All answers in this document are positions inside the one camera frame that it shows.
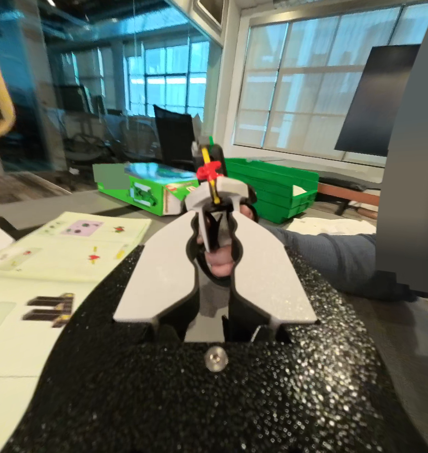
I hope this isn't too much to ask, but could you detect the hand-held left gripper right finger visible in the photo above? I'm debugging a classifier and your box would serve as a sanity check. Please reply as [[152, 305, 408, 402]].
[[230, 210, 319, 326]]

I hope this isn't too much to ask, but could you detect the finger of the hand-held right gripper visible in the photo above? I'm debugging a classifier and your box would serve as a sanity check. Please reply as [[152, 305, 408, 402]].
[[184, 183, 219, 254], [216, 177, 252, 249]]

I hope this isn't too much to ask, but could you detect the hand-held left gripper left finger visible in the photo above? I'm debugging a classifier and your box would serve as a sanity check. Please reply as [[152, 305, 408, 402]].
[[113, 212, 201, 324]]

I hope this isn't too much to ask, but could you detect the yellow axle with red connector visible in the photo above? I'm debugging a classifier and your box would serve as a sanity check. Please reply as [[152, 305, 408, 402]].
[[196, 136, 224, 206]]

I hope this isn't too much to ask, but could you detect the person's right forearm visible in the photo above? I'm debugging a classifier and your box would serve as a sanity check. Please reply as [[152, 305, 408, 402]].
[[266, 226, 428, 303]]

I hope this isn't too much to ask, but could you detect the grey desk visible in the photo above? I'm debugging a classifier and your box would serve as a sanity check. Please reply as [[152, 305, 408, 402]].
[[0, 189, 428, 453]]

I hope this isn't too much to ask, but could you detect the person's right hand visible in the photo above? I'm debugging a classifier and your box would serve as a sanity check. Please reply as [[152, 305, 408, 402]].
[[196, 205, 259, 279]]

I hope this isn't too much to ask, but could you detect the green plastic bin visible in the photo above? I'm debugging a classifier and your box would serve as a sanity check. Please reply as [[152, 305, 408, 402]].
[[224, 158, 319, 225]]

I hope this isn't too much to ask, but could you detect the black office chair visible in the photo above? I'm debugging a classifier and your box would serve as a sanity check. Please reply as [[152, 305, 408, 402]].
[[153, 105, 197, 172]]

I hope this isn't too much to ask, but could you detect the green toy box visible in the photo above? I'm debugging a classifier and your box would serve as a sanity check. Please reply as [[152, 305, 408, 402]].
[[97, 162, 201, 217]]

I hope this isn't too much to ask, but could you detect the white paper sheet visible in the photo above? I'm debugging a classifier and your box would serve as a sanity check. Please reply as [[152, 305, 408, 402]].
[[288, 216, 378, 236]]

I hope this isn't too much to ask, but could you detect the toy building instruction booklet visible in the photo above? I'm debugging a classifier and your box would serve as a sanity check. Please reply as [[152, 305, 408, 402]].
[[0, 211, 153, 453]]

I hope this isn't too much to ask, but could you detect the large window with blinds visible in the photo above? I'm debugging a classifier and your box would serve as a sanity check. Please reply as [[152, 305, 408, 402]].
[[233, 1, 428, 168]]

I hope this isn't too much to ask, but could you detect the brown wooden table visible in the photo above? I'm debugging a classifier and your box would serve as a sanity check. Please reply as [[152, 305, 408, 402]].
[[316, 171, 383, 217]]

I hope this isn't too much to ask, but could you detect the grey mesh office chair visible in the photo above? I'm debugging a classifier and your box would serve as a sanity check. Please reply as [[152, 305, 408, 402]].
[[63, 132, 110, 168]]

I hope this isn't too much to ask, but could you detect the black monitor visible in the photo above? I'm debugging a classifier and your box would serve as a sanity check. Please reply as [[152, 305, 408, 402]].
[[334, 44, 422, 158]]

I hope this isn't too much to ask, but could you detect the wooden rimmed board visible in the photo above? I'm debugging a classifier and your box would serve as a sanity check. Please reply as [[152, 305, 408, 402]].
[[0, 35, 17, 137]]

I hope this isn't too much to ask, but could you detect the wall air vent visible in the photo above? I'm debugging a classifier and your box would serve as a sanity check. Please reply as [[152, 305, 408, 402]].
[[194, 0, 224, 26]]

